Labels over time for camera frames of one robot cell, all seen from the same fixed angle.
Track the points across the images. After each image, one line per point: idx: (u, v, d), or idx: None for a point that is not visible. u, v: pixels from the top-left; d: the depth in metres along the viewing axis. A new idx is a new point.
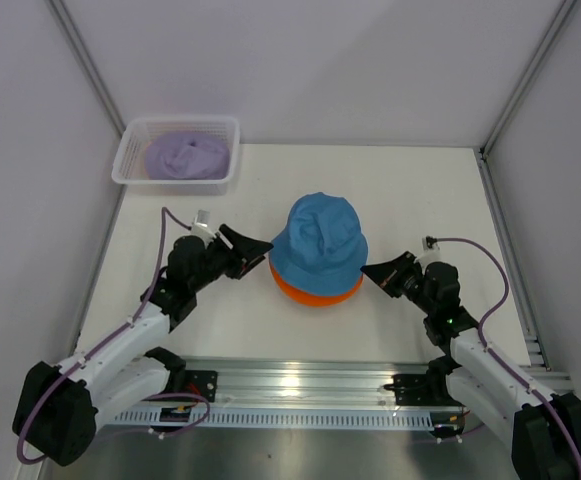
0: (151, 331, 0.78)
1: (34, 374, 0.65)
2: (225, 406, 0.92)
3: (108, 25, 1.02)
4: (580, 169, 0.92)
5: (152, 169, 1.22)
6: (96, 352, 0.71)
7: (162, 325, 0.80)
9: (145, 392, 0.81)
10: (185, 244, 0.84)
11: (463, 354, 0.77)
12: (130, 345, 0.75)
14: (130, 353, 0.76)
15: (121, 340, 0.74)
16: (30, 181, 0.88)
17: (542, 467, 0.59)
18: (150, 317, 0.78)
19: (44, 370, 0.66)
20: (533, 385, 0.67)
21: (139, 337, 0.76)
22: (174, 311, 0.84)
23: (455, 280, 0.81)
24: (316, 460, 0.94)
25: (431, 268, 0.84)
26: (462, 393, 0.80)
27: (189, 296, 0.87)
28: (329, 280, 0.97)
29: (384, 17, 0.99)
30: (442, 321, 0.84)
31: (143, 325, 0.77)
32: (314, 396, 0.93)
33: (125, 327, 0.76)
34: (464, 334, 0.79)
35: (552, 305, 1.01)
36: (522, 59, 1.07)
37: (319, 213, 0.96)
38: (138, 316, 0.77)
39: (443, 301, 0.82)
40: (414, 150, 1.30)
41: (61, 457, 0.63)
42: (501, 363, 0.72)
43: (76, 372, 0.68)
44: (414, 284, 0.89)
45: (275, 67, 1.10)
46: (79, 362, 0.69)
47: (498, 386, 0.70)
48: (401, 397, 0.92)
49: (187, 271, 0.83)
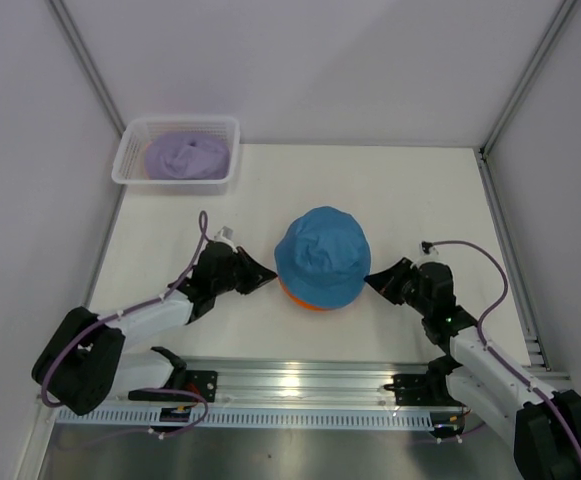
0: (176, 314, 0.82)
1: (72, 315, 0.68)
2: (225, 406, 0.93)
3: (108, 25, 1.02)
4: (580, 169, 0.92)
5: (152, 170, 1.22)
6: (131, 311, 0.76)
7: (184, 313, 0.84)
9: (145, 382, 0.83)
10: (216, 245, 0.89)
11: (461, 353, 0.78)
12: (160, 317, 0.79)
14: (157, 325, 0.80)
15: (151, 310, 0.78)
16: (29, 182, 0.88)
17: (545, 463, 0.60)
18: (179, 298, 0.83)
19: (82, 314, 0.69)
20: (534, 384, 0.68)
21: (167, 312, 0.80)
22: (196, 307, 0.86)
23: (447, 277, 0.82)
24: (316, 460, 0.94)
25: (424, 267, 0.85)
26: (461, 391, 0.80)
27: (211, 294, 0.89)
28: (333, 292, 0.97)
29: (384, 16, 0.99)
30: (440, 318, 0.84)
31: (171, 304, 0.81)
32: (314, 397, 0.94)
33: (157, 301, 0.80)
34: (464, 331, 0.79)
35: (552, 305, 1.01)
36: (522, 59, 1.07)
37: (325, 235, 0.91)
38: (170, 294, 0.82)
39: (438, 300, 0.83)
40: (414, 150, 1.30)
41: (79, 403, 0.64)
42: (502, 362, 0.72)
43: (111, 322, 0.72)
44: (411, 288, 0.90)
45: (274, 66, 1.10)
46: (118, 313, 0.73)
47: (499, 385, 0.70)
48: (401, 397, 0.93)
49: (217, 269, 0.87)
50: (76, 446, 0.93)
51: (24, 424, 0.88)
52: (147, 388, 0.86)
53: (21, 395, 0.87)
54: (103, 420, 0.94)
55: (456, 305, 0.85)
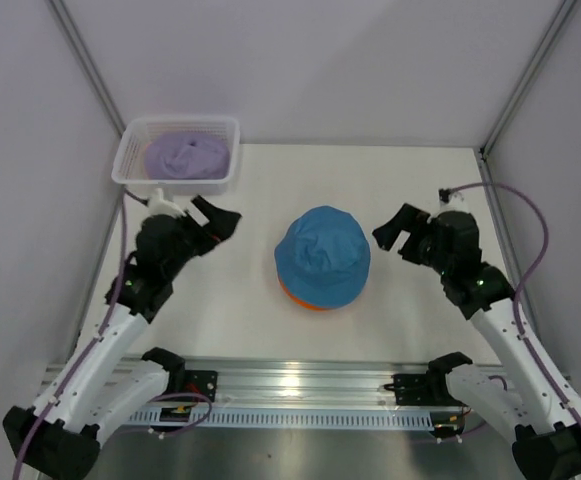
0: (124, 338, 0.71)
1: (11, 419, 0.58)
2: (224, 406, 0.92)
3: (108, 25, 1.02)
4: (580, 169, 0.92)
5: (152, 170, 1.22)
6: (67, 384, 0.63)
7: (137, 325, 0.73)
9: (146, 396, 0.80)
10: (153, 221, 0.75)
11: (493, 335, 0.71)
12: (106, 358, 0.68)
14: (109, 364, 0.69)
15: (93, 359, 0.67)
16: (30, 182, 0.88)
17: (554, 475, 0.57)
18: (119, 321, 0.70)
19: (16, 418, 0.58)
20: (572, 402, 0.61)
21: (113, 345, 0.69)
22: (148, 298, 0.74)
23: (473, 225, 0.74)
24: (315, 460, 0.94)
25: (442, 215, 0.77)
26: (463, 392, 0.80)
27: (164, 281, 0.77)
28: (334, 292, 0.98)
29: (384, 17, 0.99)
30: (466, 276, 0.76)
31: (113, 333, 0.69)
32: (314, 397, 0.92)
33: (95, 343, 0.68)
34: (497, 303, 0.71)
35: (552, 305, 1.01)
36: (522, 59, 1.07)
37: (323, 236, 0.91)
38: (106, 327, 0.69)
39: (460, 252, 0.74)
40: (414, 151, 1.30)
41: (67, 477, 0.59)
42: (538, 362, 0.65)
43: (52, 412, 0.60)
44: (428, 247, 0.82)
45: (274, 67, 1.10)
46: (52, 401, 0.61)
47: (530, 389, 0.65)
48: (401, 397, 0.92)
49: (162, 250, 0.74)
50: None
51: None
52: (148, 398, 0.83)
53: (21, 395, 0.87)
54: None
55: (482, 262, 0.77)
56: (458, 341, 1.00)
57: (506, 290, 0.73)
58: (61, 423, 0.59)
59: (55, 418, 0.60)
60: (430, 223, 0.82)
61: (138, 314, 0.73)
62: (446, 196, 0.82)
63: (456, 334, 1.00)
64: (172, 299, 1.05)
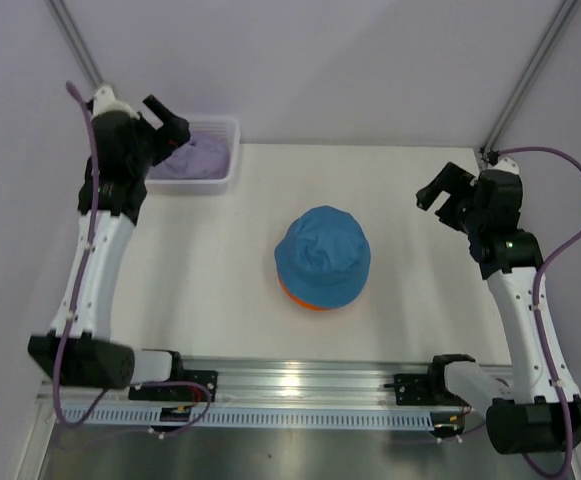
0: (116, 239, 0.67)
1: (34, 348, 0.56)
2: (225, 406, 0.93)
3: (108, 24, 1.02)
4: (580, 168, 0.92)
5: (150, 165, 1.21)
6: (78, 300, 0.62)
7: (125, 229, 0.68)
9: (149, 374, 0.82)
10: (103, 117, 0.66)
11: (502, 298, 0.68)
12: (106, 265, 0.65)
14: (111, 272, 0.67)
15: (94, 273, 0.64)
16: (30, 182, 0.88)
17: (521, 443, 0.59)
18: (106, 226, 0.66)
19: (40, 348, 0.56)
20: (561, 381, 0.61)
21: (109, 251, 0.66)
22: (124, 201, 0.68)
23: (517, 186, 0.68)
24: (315, 461, 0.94)
25: (486, 171, 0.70)
26: (455, 382, 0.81)
27: (135, 178, 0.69)
28: (335, 291, 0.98)
29: (384, 16, 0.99)
30: (497, 235, 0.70)
31: (104, 240, 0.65)
32: (314, 396, 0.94)
33: (89, 253, 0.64)
34: (518, 268, 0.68)
35: (551, 305, 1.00)
36: (522, 59, 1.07)
37: (323, 236, 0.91)
38: (93, 235, 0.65)
39: (495, 211, 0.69)
40: (414, 151, 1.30)
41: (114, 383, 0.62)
42: (541, 336, 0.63)
43: (74, 330, 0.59)
44: (464, 208, 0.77)
45: (273, 66, 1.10)
46: (70, 317, 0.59)
47: (523, 359, 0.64)
48: (401, 396, 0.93)
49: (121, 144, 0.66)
50: (77, 445, 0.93)
51: (25, 423, 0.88)
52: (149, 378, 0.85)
53: (21, 394, 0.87)
54: (106, 420, 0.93)
55: (516, 227, 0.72)
56: (457, 341, 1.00)
57: (533, 260, 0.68)
58: (88, 336, 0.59)
59: (81, 331, 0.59)
60: (472, 186, 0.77)
61: (122, 215, 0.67)
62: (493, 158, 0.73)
63: (456, 334, 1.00)
64: (172, 299, 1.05)
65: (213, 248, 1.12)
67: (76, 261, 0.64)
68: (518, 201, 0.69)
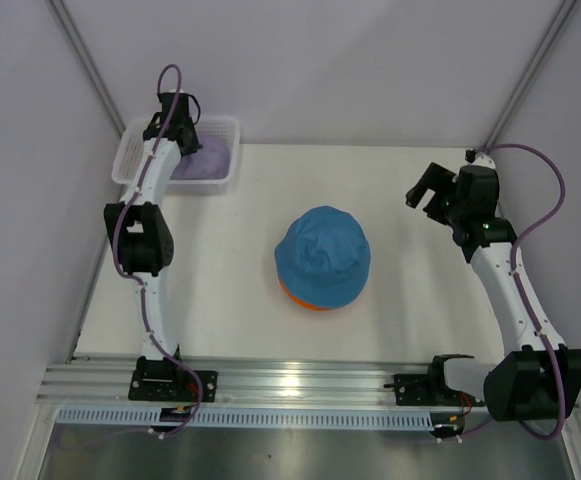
0: (170, 157, 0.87)
1: (109, 209, 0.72)
2: (224, 406, 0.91)
3: (109, 25, 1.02)
4: (579, 166, 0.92)
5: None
6: (144, 182, 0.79)
7: (174, 154, 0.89)
9: (158, 327, 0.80)
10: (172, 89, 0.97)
11: (486, 270, 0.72)
12: (163, 170, 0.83)
14: (165, 177, 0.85)
15: (155, 168, 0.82)
16: (29, 184, 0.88)
17: (516, 398, 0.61)
18: (167, 145, 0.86)
19: (112, 212, 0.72)
20: (544, 331, 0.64)
21: (166, 160, 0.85)
22: (177, 135, 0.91)
23: (493, 176, 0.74)
24: (315, 461, 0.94)
25: (465, 165, 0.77)
26: (456, 380, 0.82)
27: (185, 123, 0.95)
28: (333, 292, 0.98)
29: (384, 17, 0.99)
30: (475, 220, 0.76)
31: (162, 153, 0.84)
32: (313, 396, 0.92)
33: (150, 159, 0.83)
34: (497, 245, 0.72)
35: (549, 304, 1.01)
36: (523, 58, 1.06)
37: (323, 234, 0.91)
38: (156, 149, 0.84)
39: (473, 201, 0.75)
40: (415, 150, 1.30)
41: (162, 257, 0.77)
42: (520, 291, 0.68)
43: (138, 200, 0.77)
44: (449, 201, 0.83)
45: (274, 67, 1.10)
46: (138, 191, 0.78)
47: (508, 318, 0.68)
48: (401, 397, 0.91)
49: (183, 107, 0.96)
50: (78, 444, 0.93)
51: (25, 423, 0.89)
52: (153, 336, 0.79)
53: (21, 394, 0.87)
54: (106, 420, 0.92)
55: (495, 214, 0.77)
56: (457, 340, 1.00)
57: (509, 238, 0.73)
58: (148, 205, 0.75)
59: (143, 202, 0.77)
60: (454, 182, 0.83)
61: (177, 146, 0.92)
62: (472, 156, 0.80)
63: (455, 334, 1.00)
64: (172, 298, 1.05)
65: (213, 248, 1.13)
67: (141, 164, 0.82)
68: (495, 190, 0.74)
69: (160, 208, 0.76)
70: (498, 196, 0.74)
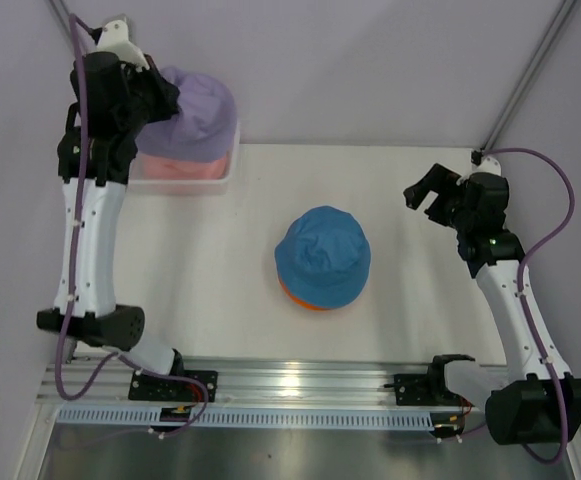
0: (108, 210, 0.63)
1: (46, 320, 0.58)
2: (225, 406, 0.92)
3: None
4: (580, 168, 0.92)
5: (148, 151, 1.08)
6: (76, 274, 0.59)
7: (116, 197, 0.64)
9: (150, 360, 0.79)
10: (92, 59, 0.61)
11: (490, 289, 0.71)
12: (99, 238, 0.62)
14: (99, 247, 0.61)
15: (87, 242, 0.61)
16: (29, 184, 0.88)
17: (517, 424, 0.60)
18: (94, 198, 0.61)
19: (47, 320, 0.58)
20: (551, 358, 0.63)
21: (101, 223, 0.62)
22: (110, 162, 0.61)
23: (502, 187, 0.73)
24: (315, 460, 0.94)
25: (475, 174, 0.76)
26: (455, 382, 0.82)
27: (122, 133, 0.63)
28: (331, 293, 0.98)
29: (384, 17, 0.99)
30: (481, 234, 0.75)
31: (93, 214, 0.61)
32: (314, 396, 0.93)
33: (78, 230, 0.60)
34: (503, 263, 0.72)
35: (550, 305, 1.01)
36: (523, 58, 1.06)
37: (323, 235, 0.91)
38: (82, 209, 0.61)
39: (482, 213, 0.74)
40: (416, 150, 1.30)
41: (127, 343, 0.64)
42: (527, 316, 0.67)
43: (76, 309, 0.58)
44: (454, 208, 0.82)
45: (275, 67, 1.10)
46: (72, 297, 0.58)
47: (513, 341, 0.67)
48: (401, 397, 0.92)
49: (106, 94, 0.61)
50: (78, 444, 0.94)
51: (26, 423, 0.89)
52: (147, 368, 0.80)
53: (21, 394, 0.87)
54: (106, 420, 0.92)
55: (502, 227, 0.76)
56: (457, 341, 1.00)
57: (516, 254, 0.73)
58: (92, 314, 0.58)
59: (83, 311, 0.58)
60: (459, 186, 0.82)
61: (108, 184, 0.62)
62: (477, 159, 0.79)
63: (456, 335, 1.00)
64: (172, 299, 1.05)
65: (213, 249, 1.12)
67: (67, 241, 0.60)
68: (504, 203, 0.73)
69: (106, 311, 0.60)
70: (507, 208, 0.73)
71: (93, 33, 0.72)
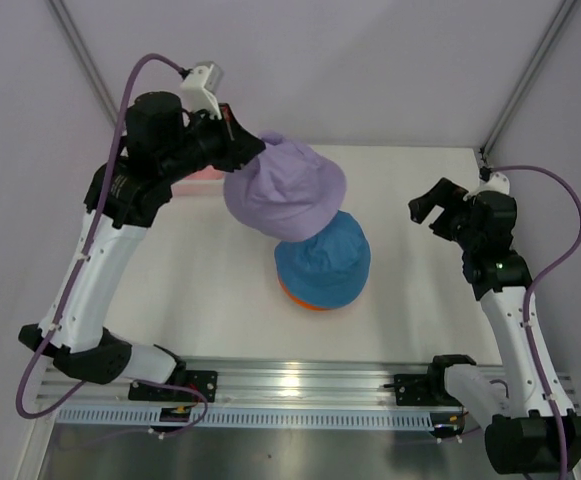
0: (119, 250, 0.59)
1: (25, 335, 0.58)
2: (225, 406, 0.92)
3: (108, 25, 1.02)
4: (579, 167, 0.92)
5: (228, 198, 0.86)
6: (65, 306, 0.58)
7: (130, 236, 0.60)
9: (149, 371, 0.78)
10: (150, 99, 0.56)
11: (494, 315, 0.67)
12: (102, 275, 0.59)
14: (99, 285, 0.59)
15: (86, 277, 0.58)
16: (29, 184, 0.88)
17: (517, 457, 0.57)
18: (106, 235, 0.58)
19: (28, 336, 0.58)
20: (554, 395, 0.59)
21: (106, 262, 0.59)
22: (132, 205, 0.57)
23: (512, 209, 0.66)
24: (315, 460, 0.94)
25: (482, 193, 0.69)
26: (454, 385, 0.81)
27: (156, 179, 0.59)
28: (328, 293, 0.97)
29: (384, 17, 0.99)
30: (488, 256, 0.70)
31: (100, 252, 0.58)
32: (314, 396, 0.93)
33: (83, 262, 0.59)
34: (509, 287, 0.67)
35: (550, 305, 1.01)
36: (523, 59, 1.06)
37: (323, 235, 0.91)
38: (92, 244, 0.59)
39: (490, 235, 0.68)
40: (416, 150, 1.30)
41: (103, 378, 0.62)
42: (531, 348, 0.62)
43: (55, 338, 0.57)
44: (459, 225, 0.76)
45: (275, 68, 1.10)
46: (53, 326, 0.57)
47: (515, 373, 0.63)
48: (401, 397, 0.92)
49: (154, 139, 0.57)
50: (78, 445, 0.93)
51: (26, 423, 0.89)
52: (146, 380, 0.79)
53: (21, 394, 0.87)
54: (106, 421, 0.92)
55: (510, 248, 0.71)
56: (457, 341, 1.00)
57: (523, 280, 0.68)
58: (67, 350, 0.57)
59: (61, 344, 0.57)
60: (466, 201, 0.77)
61: (125, 226, 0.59)
62: (486, 175, 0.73)
63: (455, 334, 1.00)
64: (172, 299, 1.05)
65: (213, 249, 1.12)
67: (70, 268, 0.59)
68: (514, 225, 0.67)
69: (83, 348, 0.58)
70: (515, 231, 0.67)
71: (184, 69, 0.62)
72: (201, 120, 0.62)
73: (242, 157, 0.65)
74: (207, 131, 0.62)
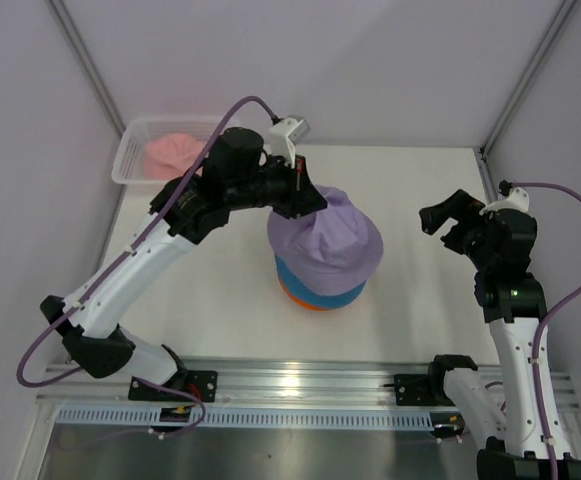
0: (163, 255, 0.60)
1: (48, 305, 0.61)
2: (225, 406, 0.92)
3: (109, 24, 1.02)
4: (579, 167, 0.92)
5: (272, 232, 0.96)
6: (96, 290, 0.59)
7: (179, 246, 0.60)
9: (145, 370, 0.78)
10: (238, 132, 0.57)
11: (502, 346, 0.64)
12: (138, 275, 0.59)
14: (134, 283, 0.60)
15: (122, 272, 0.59)
16: (29, 183, 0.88)
17: None
18: (157, 238, 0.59)
19: (49, 307, 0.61)
20: (553, 439, 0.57)
21: (145, 264, 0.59)
22: (191, 221, 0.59)
23: (531, 232, 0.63)
24: (315, 460, 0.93)
25: (501, 213, 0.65)
26: (453, 389, 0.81)
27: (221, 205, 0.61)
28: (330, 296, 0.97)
29: (384, 17, 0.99)
30: (502, 280, 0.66)
31: (147, 251, 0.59)
32: (314, 396, 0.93)
33: (128, 256, 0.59)
34: (522, 317, 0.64)
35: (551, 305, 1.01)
36: (523, 59, 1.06)
37: None
38: (142, 241, 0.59)
39: (506, 257, 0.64)
40: (416, 150, 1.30)
41: (99, 371, 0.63)
42: (538, 387, 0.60)
43: (75, 315, 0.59)
44: (473, 240, 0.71)
45: (274, 68, 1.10)
46: (78, 303, 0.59)
47: (515, 410, 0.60)
48: (401, 397, 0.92)
49: (230, 169, 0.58)
50: (77, 445, 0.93)
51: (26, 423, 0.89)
52: (142, 378, 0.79)
53: (21, 394, 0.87)
54: (106, 420, 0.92)
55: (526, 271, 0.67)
56: (457, 341, 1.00)
57: (536, 310, 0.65)
58: (80, 332, 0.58)
59: (77, 324, 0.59)
60: (481, 215, 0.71)
61: (178, 235, 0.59)
62: (505, 188, 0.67)
63: (456, 334, 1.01)
64: (173, 299, 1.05)
65: (214, 249, 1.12)
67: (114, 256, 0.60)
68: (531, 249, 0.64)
69: (94, 334, 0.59)
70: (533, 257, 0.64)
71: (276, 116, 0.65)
72: (275, 164, 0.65)
73: (300, 208, 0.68)
74: (278, 177, 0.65)
